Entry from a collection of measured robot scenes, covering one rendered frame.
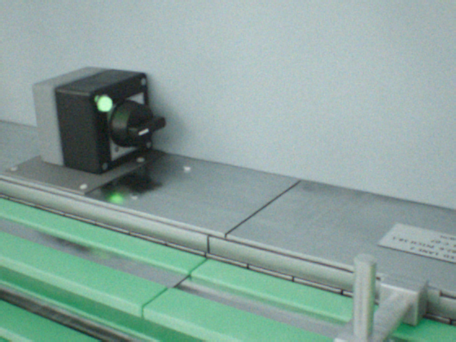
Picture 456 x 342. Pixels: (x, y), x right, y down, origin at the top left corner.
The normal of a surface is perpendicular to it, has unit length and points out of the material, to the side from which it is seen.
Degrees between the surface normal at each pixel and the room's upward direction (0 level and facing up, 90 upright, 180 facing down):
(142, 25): 0
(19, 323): 90
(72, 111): 0
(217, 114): 0
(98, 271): 90
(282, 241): 90
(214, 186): 90
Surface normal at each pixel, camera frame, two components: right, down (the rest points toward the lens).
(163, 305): -0.04, -0.93
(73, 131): -0.55, 0.33
